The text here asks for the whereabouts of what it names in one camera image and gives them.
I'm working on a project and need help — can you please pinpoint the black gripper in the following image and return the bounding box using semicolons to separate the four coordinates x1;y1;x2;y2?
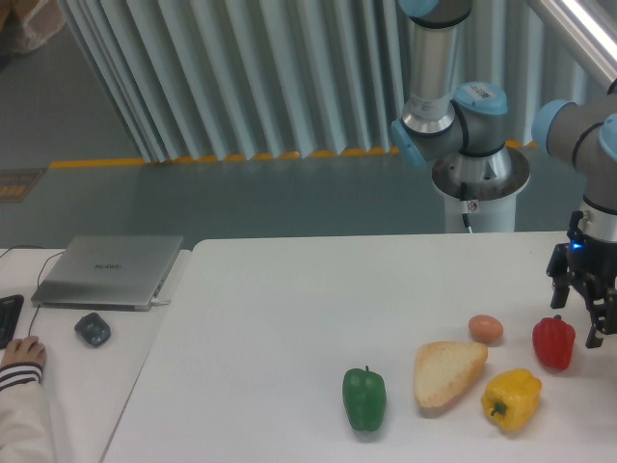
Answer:
546;211;616;349

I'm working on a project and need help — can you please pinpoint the triangular toasted bread slice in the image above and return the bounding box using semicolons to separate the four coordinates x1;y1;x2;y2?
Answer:
414;341;489;409

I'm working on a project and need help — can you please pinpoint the white striped sleeve forearm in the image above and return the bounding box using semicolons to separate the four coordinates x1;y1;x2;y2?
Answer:
1;363;56;462

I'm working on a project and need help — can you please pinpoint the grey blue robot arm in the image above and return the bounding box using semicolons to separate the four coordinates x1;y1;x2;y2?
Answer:
391;1;616;348

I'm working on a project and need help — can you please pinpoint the person's hand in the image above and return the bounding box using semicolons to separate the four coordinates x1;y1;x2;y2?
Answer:
1;336;47;388

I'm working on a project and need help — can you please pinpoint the red bell pepper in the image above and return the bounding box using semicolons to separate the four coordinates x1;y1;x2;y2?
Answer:
532;314;576;371

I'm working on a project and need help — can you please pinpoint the brown egg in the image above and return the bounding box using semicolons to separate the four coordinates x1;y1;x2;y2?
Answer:
468;314;504;343

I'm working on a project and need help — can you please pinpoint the yellow bell pepper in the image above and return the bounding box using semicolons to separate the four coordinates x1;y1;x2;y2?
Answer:
481;368;543;432

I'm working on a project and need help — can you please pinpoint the green bell pepper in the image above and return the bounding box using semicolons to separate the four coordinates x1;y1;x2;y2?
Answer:
341;366;387;432

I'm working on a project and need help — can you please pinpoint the white folding partition screen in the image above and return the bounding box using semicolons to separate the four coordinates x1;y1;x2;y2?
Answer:
61;1;616;164

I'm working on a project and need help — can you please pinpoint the silver closed laptop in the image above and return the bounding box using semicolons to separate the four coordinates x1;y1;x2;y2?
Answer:
31;235;183;312

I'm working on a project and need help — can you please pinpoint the black keyboard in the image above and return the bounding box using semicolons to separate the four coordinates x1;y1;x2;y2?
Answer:
0;294;24;349

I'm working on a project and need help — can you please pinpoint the cardboard box in plastic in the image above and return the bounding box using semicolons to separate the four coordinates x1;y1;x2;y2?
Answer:
1;0;66;55

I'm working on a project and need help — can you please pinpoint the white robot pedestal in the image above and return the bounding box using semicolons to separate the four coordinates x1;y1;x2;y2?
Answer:
432;147;530;233

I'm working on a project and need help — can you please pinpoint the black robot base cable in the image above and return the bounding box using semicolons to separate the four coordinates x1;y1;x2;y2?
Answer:
458;180;473;234

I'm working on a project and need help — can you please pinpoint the black mouse cable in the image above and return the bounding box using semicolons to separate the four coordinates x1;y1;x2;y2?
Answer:
0;244;67;339

